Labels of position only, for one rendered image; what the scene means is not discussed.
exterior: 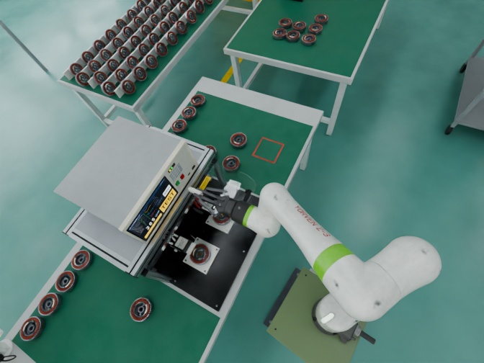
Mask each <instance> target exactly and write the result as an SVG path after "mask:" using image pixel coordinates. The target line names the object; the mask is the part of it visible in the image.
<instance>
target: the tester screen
mask: <svg viewBox="0 0 484 363"><path fill-rule="evenodd" d="M168 185H170V184H169V183H168V182H167V181H166V180H165V178H164V179H163V181H162V182H161V183H160V185H159V186H158V188H157V189H156V191H155V192H154V193H153V195H152V197H151V198H150V199H149V201H148V202H147V204H146V205H145V207H144V208H143V209H142V211H141V212H140V214H139V216H137V218H136V219H135V221H134V223H133V224H132V225H131V226H130V228H129V231H130V232H132V233H134V234H136V235H138V236H140V237H141V238H144V239H145V240H147V239H148V237H149V235H150V234H151V232H152V231H153V229H154V228H155V227H156V225H157V223H158V222H159V220H160V219H161V217H162V215H163V214H164V212H165V211H166V210H165V211H164V212H162V211H161V210H160V209H159V208H160V206H161V205H162V204H163V202H164V200H165V199H166V198H167V196H168V195H169V193H170V191H171V190H172V189H173V187H171V189H170V190H169V192H168V194H167V195H166V196H165V198H164V199H163V201H162V203H161V204H160V205H159V207H157V206H156V203H157V201H158V200H159V199H160V197H161V195H162V194H163V193H164V191H165V190H166V188H167V186H168ZM170 186H171V185H170ZM171 202H172V201H171ZM171 202H170V204H171ZM170 204H169V205H170ZM167 208H168V207H167ZM160 214H162V215H161V217H160V218H159V219H158V221H157V223H156V224H155V226H154V227H153V229H152V231H151V232H150V233H149V235H148V237H147V238H145V236H146V234H147V233H148V231H149V230H150V229H151V228H149V230H146V228H147V226H148V224H149V223H150V221H151V220H152V219H153V217H154V218H156V219H157V218H158V216H159V215H160ZM156 219H155V221H156ZM155 221H154V222H153V223H155ZM152 225H153V224H152ZM151 227H152V226H151Z"/></svg>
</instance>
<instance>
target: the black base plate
mask: <svg viewBox="0 0 484 363"><path fill-rule="evenodd" d="M248 203H249V204H251V205H254V206H256V207H258V206H259V197H256V196H253V195H251V198H250V200H249V201H248ZM208 217H209V215H208V214H206V213H203V214H200V213H198V212H196V211H195V210H194V208H193V207H190V209H189V210H188V212H187V214H186V215H185V216H184V219H183V220H182V222H181V223H180V225H179V227H178V228H177V229H176V231H175V232H176V233H178V234H180V235H182V236H184V237H186V238H188V239H189V240H191V241H192V243H194V239H193V237H191V236H190V235H191V234H192V235H193V236H194V237H195V238H197V237H198V238H201V239H202V240H204V241H206V242H208V243H210V244H212V245H214V246H216V247H218V248H219V249H220V250H219V251H218V254H217V256H216V257H215V259H214V261H213V263H212V265H211V267H210V269H209V270H208V272H207V274H204V273H202V272H201V271H199V270H197V269H195V268H194V267H192V266H190V265H188V264H186V263H184V262H183V260H184V258H185V256H186V255H187V253H184V252H182V251H177V252H175V251H174V249H175V248H172V247H171V246H170V245H169V244H167V246H166V248H165V249H164V250H163V253H162V254H161V255H160V257H159V259H158V261H157V262H156V264H155V265H154V268H156V269H157V271H155V272H159V273H162V274H165V275H168V276H170V277H171V279H170V280H169V281H170V283H171V284H173V285H174V286H176V287H178V288H179V289H181V290H183V291H185V292H186V293H188V294H189V295H191V296H192V297H195V298H196V299H198V300H199V301H201V302H203V303H204V304H206V305H208V306H209V307H211V308H212V309H214V310H216V311H218V312H219V311H220V309H221V307H222V305H223V303H224V301H225V299H226V297H227V295H228V293H229V291H230V289H231V287H232V284H233V282H234V280H235V278H236V276H237V274H238V272H239V270H240V268H241V266H242V264H243V262H244V260H245V258H246V256H247V254H248V252H249V250H250V248H251V245H252V243H253V242H254V239H255V237H256V235H257V233H256V232H254V231H253V230H251V229H250V228H247V227H246V226H244V225H241V224H239V223H237V224H236V225H235V224H233V226H232V228H231V229H230V231H229V233H228V234H227V233H224V232H222V231H221V230H218V229H217V228H214V227H212V226H211V225H208V224H207V223H205V222H206V220H207V219H208Z"/></svg>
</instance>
